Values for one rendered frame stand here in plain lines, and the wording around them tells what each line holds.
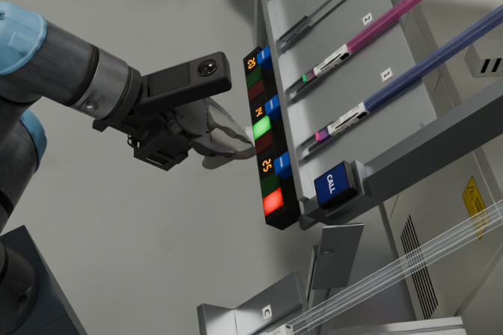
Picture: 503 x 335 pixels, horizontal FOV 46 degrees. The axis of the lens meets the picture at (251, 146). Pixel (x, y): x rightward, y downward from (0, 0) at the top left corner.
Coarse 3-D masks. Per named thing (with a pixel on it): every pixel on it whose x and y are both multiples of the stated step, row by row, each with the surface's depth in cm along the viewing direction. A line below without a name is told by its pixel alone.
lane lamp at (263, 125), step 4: (260, 120) 94; (264, 120) 94; (268, 120) 93; (256, 124) 95; (260, 124) 94; (264, 124) 93; (268, 124) 93; (256, 128) 94; (260, 128) 94; (264, 128) 93; (268, 128) 92; (256, 132) 94; (260, 132) 93; (264, 132) 93; (256, 136) 94
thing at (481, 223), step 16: (496, 208) 47; (464, 224) 49; (480, 224) 48; (496, 224) 48; (432, 240) 51; (448, 240) 50; (464, 240) 49; (416, 256) 51; (432, 256) 50; (384, 272) 53; (400, 272) 52; (352, 288) 55; (368, 288) 54; (384, 288) 54; (320, 304) 58; (336, 304) 56; (352, 304) 56; (304, 320) 58; (320, 320) 57
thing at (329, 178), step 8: (336, 168) 70; (328, 176) 71; (336, 176) 70; (344, 176) 69; (320, 184) 71; (328, 184) 70; (336, 184) 69; (344, 184) 68; (320, 192) 71; (328, 192) 70; (336, 192) 69; (320, 200) 70
